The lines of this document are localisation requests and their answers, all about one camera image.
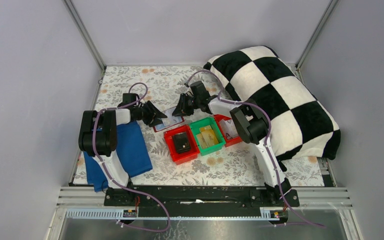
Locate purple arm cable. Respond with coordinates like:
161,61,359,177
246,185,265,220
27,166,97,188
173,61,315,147
185,70,327,229
90,82,172,233

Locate black VIP card stack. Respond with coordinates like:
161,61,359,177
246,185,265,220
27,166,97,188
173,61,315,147
172,132,191,154

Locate red leather card holder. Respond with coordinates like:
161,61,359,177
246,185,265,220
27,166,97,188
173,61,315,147
153,106,185,132

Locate right red plastic bin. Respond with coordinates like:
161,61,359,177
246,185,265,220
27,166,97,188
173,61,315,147
214,114,242,148

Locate gold cards in green bin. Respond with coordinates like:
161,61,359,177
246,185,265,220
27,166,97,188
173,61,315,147
196,125,220,149

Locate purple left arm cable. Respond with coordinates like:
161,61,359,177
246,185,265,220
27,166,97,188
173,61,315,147
90,82,172,233

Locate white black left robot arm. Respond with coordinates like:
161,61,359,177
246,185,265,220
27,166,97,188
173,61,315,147
78,93,167,206

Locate green plastic bin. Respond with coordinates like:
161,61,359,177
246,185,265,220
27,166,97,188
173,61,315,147
189,117,226,156

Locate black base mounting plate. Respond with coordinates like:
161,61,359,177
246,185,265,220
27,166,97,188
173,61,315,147
104,185,285,218

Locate white card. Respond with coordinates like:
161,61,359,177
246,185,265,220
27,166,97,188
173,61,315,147
162,107,184,127

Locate white cards in red bin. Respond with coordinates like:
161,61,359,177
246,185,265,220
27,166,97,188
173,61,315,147
219,119,239,140

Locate black white checkered pillow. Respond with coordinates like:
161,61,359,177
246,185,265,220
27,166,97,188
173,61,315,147
204,46,341,161

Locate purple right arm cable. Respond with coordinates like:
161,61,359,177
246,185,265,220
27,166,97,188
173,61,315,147
185,70,327,229

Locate aluminium front rail frame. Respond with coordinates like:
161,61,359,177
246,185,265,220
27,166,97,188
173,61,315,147
45,186,363,240

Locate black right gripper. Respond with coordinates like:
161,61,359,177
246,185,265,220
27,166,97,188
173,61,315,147
172,93,201,118

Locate red plastic bin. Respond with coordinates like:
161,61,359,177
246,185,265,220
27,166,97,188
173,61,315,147
163,125,200,165
214,114,242,148

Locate blue folded cloth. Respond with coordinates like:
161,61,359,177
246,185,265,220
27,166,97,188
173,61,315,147
83,121,153,192

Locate left red plastic bin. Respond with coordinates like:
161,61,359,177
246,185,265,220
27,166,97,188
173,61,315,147
163,125,200,165

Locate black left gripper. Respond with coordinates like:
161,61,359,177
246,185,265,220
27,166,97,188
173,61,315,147
134,100,167,127

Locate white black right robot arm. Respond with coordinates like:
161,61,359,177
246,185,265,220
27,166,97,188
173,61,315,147
172,81,292,206

